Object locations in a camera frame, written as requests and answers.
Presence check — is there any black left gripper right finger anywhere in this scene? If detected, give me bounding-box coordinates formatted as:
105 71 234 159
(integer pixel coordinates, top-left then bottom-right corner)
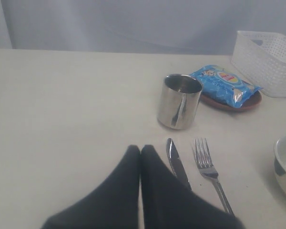
140 145 244 229

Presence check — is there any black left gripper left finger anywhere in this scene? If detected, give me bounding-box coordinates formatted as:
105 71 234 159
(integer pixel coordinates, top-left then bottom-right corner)
42 145 140 229

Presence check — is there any silver table knife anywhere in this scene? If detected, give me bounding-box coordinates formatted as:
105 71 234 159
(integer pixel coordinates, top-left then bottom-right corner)
166 138 192 190

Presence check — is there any silver metal fork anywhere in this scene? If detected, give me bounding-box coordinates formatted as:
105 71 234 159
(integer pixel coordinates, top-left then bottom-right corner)
193 138 234 216

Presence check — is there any blue Lays chips bag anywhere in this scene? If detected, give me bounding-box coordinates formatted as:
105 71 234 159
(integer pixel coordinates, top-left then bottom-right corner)
189 65 261 108

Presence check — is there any brown wooden plate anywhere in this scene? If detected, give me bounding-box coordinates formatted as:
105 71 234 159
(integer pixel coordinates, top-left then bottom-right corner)
200 91 262 113

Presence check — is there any white perforated plastic basket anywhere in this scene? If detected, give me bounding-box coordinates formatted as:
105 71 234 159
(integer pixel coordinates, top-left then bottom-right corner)
231 31 286 98

